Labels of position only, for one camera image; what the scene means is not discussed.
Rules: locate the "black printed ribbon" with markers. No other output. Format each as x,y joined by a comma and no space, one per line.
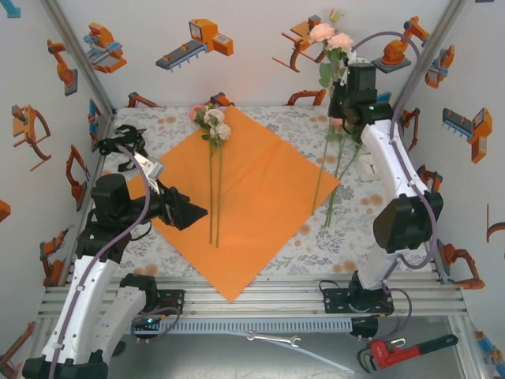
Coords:
122,130

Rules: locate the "red pipe wrench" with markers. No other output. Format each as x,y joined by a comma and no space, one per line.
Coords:
410,350

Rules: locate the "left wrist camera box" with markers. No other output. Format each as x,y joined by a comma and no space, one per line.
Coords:
152,167

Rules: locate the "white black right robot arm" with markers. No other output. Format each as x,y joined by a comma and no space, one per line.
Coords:
384,158

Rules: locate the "floral printed tablecloth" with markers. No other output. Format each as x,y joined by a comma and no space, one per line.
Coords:
315,252

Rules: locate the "silver open-end spanner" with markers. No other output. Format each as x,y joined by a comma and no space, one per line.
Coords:
272,338

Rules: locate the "aluminium grooved base rails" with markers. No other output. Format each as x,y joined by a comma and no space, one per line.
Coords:
256,306

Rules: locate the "peach fake rose stem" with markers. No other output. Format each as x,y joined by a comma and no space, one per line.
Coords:
320,31

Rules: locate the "orange wrapping paper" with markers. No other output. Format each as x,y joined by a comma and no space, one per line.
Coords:
256,189

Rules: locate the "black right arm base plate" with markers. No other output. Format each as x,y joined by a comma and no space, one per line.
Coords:
335,302

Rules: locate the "small black controller board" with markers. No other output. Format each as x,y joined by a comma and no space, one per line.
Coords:
148,321

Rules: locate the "mint fake rose stem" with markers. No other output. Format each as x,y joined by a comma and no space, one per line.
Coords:
335,16

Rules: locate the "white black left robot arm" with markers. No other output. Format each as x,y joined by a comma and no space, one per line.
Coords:
118,316

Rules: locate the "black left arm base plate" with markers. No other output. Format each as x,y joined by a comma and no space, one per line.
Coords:
173,302

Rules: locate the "white square alarm clock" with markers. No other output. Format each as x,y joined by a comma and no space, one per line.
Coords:
366,167

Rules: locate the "aluminium frame post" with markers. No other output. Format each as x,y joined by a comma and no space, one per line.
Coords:
428,55
80,55

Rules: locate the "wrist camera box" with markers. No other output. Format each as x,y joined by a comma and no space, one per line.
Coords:
359,60
152,167

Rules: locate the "white fake rose stem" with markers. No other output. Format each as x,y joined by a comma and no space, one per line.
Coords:
224,131
213,116

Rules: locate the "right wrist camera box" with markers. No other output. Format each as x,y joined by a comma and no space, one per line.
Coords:
359,60

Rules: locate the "coral pink fake rose stem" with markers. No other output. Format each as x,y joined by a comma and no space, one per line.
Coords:
341,40

